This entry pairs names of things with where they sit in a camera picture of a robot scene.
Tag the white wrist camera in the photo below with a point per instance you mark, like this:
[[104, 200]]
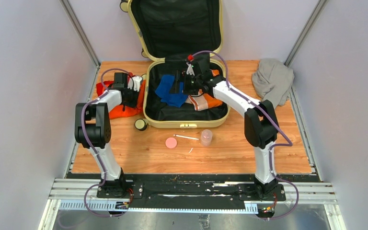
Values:
[[134, 83], [190, 70]]

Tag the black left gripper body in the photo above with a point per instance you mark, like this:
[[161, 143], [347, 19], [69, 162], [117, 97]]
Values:
[[132, 97]]

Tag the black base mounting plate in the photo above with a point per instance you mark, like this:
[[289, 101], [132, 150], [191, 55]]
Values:
[[193, 191]]

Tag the pink round lid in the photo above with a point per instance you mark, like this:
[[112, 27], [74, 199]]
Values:
[[171, 143]]

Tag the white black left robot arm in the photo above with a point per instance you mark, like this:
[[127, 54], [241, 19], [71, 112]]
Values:
[[93, 128]]

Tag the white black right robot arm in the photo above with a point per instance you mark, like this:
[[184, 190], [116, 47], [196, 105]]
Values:
[[260, 122]]

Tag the grey crumpled cloth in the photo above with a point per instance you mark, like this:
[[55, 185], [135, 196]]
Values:
[[272, 81]]

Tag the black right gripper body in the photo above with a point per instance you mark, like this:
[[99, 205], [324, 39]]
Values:
[[192, 84]]

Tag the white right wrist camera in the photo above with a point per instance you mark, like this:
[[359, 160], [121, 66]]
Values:
[[190, 70]]

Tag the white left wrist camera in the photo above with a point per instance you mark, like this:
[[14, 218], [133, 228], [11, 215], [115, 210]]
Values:
[[134, 83]]

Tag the cream open suitcase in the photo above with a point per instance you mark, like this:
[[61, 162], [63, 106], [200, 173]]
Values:
[[170, 30]]

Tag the orange white patterned garment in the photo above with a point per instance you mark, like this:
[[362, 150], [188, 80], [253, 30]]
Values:
[[203, 101]]

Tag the clear plastic cup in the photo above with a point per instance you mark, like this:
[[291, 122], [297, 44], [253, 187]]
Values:
[[206, 137]]

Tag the white thin stick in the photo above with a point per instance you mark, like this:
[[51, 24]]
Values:
[[186, 137]]

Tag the blue garment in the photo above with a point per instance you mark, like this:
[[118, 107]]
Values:
[[163, 91]]

